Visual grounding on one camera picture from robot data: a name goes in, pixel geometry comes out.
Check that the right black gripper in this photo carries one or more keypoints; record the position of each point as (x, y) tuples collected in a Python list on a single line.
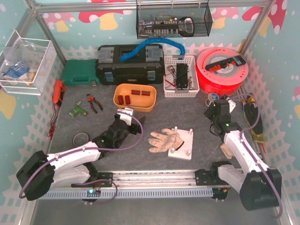
[(220, 103)]

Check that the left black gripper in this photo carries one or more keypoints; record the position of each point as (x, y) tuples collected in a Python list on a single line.
[(135, 126)]

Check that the white work glove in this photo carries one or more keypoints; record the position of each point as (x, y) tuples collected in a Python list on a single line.
[(162, 142)]

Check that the white peg base plate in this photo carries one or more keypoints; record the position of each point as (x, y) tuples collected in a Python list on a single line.
[(185, 150)]

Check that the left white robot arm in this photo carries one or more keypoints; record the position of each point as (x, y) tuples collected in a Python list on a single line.
[(108, 141)]

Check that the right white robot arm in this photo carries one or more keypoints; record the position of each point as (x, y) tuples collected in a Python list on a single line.
[(243, 159)]

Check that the small red spring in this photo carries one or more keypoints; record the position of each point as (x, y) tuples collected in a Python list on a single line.
[(135, 92), (145, 93)]

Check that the orange plastic tray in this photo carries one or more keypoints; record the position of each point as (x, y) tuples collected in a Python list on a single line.
[(138, 102)]

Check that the red filament spool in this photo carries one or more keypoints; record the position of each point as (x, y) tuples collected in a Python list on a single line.
[(222, 82)]

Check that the black yellow work glove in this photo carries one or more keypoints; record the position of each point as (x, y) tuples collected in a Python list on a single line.
[(254, 120)]

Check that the white perforated basket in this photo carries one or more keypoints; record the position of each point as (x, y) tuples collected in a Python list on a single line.
[(170, 90)]

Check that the black terminal strip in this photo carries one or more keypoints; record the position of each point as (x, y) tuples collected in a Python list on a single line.
[(235, 61)]

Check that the grey tape roll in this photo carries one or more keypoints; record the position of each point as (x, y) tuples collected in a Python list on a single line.
[(80, 139)]

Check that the black module in basket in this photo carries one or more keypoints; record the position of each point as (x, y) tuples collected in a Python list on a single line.
[(181, 76)]

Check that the green small tool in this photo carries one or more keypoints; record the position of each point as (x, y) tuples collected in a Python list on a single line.
[(78, 110)]

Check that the black toolbox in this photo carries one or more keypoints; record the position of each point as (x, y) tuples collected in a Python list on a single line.
[(147, 67)]

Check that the green plastic case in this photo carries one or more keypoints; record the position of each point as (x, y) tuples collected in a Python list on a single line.
[(80, 72)]

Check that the orange multimeter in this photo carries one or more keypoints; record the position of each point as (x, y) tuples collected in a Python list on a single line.
[(58, 94)]

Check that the blue white glove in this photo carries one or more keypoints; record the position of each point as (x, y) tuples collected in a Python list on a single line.
[(17, 71)]

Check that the solder wire spool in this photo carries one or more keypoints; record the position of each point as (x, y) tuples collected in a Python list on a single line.
[(211, 98)]

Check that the yellow handled screwdriver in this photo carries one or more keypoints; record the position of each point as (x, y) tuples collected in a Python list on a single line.
[(248, 99)]

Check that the red handled pliers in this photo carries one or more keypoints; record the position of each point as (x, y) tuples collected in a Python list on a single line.
[(92, 101)]

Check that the aluminium rail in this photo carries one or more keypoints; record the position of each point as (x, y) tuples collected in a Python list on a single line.
[(152, 179)]

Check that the grey slotted cable duct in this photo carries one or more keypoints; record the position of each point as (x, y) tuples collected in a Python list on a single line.
[(122, 193)]

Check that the black wire mesh basket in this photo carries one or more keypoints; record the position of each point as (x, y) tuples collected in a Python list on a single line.
[(173, 19)]

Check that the clear acrylic wall box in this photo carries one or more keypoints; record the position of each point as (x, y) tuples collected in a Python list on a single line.
[(39, 54)]

